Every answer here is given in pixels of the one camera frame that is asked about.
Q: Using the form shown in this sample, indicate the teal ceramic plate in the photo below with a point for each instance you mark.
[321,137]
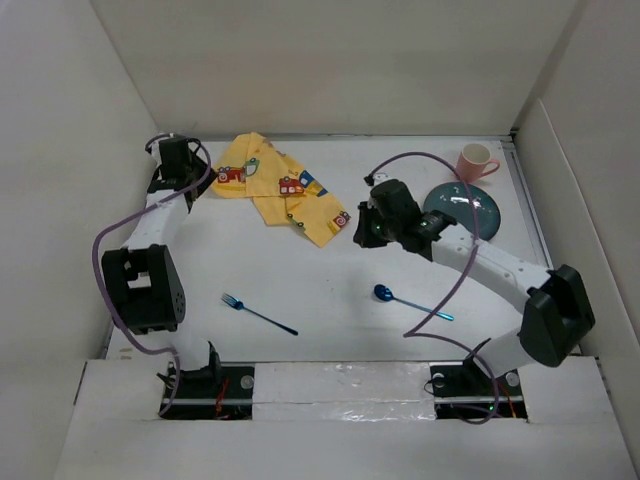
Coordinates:
[451,198]

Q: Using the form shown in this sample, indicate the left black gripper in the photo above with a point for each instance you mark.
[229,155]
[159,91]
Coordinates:
[210,179]

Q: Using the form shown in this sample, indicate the yellow cartoon vehicle cloth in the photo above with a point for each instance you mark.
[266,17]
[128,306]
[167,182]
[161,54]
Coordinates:
[283,190]

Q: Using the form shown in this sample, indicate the blue metal fork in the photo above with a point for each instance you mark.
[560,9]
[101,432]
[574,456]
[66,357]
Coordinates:
[238,305]

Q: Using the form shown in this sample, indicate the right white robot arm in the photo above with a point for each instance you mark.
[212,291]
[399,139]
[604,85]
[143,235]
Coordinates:
[555,308]

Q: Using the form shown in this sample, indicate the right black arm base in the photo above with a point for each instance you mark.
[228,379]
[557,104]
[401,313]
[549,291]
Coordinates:
[462,392]

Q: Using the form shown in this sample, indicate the white foam front block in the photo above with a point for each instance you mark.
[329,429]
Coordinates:
[346,391]

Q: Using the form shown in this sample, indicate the pink ceramic mug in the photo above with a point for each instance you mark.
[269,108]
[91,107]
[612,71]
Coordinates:
[475,161]

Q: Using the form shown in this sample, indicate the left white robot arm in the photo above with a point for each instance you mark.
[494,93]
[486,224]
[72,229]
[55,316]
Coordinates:
[132,263]

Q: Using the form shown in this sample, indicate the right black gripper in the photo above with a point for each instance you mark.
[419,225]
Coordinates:
[363,235]

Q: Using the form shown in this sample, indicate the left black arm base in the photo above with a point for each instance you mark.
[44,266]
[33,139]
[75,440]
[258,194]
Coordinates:
[202,397]

